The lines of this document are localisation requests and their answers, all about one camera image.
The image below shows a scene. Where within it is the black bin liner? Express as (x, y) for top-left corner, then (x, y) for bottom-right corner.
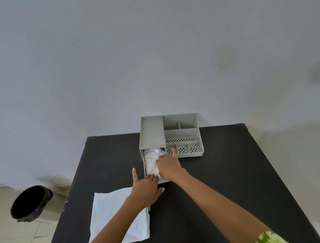
(10, 185), (54, 223)

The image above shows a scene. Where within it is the person's left hand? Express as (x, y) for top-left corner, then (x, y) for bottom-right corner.
(127, 168), (166, 209)

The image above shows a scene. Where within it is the grey compartment desk organizer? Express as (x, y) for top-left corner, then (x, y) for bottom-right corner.
(139, 113), (205, 159)

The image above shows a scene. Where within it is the grey organizer drawer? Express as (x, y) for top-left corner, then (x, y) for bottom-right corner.
(142, 148), (171, 185)

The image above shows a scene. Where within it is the grey trash bin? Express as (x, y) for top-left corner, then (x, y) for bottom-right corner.
(35, 191), (67, 224)

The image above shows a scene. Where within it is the person's right hand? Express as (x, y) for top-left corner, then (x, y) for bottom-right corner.
(155, 148), (187, 182)

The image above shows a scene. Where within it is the person's right forearm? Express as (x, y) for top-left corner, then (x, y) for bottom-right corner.
(174, 169), (273, 243)

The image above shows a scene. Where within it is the green patterned sleeve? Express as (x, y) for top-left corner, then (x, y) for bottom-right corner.
(255, 230), (288, 243)

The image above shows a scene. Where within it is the white plastic bag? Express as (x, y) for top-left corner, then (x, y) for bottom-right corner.
(144, 148), (166, 179)

